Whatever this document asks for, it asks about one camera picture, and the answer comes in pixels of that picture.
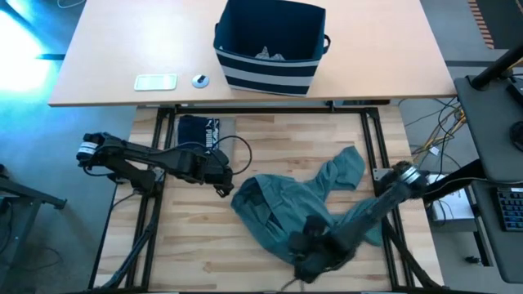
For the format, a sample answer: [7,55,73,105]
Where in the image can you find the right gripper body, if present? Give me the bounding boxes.
[288,215,357,283]

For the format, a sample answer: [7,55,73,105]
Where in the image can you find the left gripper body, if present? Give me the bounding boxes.
[202,148,235,189]

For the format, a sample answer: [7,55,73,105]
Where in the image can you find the khaki shorts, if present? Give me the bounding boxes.
[174,115,237,161]

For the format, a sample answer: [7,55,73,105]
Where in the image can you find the teal shirt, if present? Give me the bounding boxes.
[230,145,385,267]

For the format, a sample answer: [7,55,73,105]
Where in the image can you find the navy white striped fabric bin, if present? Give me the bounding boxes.
[212,0,331,98]

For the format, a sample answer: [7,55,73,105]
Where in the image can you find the grey patterned garment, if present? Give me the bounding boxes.
[255,46,286,62]

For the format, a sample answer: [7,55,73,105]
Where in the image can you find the white box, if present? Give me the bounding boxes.
[424,175,477,234]

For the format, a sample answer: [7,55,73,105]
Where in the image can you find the light wooden desk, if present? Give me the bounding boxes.
[47,0,458,108]

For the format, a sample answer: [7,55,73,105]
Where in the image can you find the grey metal table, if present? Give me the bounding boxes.
[0,163,69,262]

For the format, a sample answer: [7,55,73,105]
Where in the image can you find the backlit keyboard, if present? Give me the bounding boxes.
[497,187,523,233]

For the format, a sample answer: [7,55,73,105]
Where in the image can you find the black office desk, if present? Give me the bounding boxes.
[454,75,523,285]

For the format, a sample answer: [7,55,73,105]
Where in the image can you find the black pole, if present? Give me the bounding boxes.
[469,42,523,91]

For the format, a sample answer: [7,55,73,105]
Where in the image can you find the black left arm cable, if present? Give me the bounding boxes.
[179,135,253,176]

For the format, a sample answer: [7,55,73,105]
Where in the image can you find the black metal table frame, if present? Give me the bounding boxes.
[87,105,446,294]

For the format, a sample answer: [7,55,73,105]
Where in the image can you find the yellow cable bundle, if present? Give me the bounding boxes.
[410,101,467,163]

